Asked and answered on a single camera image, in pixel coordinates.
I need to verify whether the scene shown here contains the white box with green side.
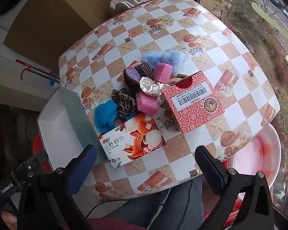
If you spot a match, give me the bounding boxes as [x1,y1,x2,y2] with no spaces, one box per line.
[37,87,104,166]

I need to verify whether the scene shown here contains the pink sponge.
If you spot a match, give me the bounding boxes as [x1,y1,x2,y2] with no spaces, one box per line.
[154,62,175,83]
[135,90,159,113]

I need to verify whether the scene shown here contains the red handled tool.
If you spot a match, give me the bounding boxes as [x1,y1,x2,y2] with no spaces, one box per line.
[16,59,61,82]

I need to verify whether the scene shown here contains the red carton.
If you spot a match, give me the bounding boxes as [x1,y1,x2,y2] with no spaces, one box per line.
[204,195,246,230]

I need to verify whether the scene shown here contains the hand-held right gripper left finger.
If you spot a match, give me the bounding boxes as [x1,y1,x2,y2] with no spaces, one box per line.
[18,145,98,230]

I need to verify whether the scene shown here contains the person's left hand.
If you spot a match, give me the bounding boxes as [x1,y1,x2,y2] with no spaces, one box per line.
[1,210,18,226]

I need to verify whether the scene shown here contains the beige sock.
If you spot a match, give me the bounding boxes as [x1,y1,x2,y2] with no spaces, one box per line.
[170,73,190,83]

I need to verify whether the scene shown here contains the dark purple knitted sock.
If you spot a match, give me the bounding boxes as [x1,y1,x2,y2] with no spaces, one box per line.
[123,68,144,90]

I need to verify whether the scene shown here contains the floral tissue pack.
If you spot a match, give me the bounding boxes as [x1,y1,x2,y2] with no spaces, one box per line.
[99,113,168,170]

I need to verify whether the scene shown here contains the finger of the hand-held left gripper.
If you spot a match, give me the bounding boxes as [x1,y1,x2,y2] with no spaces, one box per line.
[21,150,49,173]

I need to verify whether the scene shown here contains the pink plastic basin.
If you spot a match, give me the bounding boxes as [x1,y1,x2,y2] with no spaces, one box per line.
[222,123,283,198]

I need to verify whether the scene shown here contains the white shoe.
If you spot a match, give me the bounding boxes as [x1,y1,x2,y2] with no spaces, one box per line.
[109,0,133,15]

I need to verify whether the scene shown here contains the blue cloth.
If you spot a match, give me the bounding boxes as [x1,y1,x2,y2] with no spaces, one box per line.
[94,100,121,134]

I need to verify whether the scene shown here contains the white polka dot scrunchie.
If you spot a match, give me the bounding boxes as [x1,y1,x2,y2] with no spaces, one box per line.
[139,77,170,98]

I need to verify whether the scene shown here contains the leopard print scrunchie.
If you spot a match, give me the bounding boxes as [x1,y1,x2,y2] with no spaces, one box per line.
[111,89,138,122]

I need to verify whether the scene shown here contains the red plastic stool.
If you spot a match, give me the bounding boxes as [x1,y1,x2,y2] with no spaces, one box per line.
[33,134,51,171]

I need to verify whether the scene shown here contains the light blue fluffy scrunchie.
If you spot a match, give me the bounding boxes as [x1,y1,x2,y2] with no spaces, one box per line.
[141,51,186,70]

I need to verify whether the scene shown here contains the black pink striped sock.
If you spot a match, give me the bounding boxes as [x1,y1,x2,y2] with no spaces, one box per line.
[134,62,155,77]

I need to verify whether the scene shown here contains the red patterned cardboard box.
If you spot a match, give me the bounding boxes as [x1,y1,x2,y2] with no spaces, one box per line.
[163,71,225,135]

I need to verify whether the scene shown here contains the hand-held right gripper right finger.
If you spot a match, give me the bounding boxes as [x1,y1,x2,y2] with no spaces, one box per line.
[195,146,274,230]

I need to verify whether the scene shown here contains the checkered printed tablecloth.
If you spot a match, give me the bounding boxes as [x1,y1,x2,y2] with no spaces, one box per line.
[59,0,281,201]

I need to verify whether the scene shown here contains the black cable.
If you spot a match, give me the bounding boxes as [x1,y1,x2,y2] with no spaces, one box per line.
[86,180,195,221]

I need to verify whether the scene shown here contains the brown cardboard sheet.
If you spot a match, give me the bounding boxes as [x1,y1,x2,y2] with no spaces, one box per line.
[3,0,93,71]

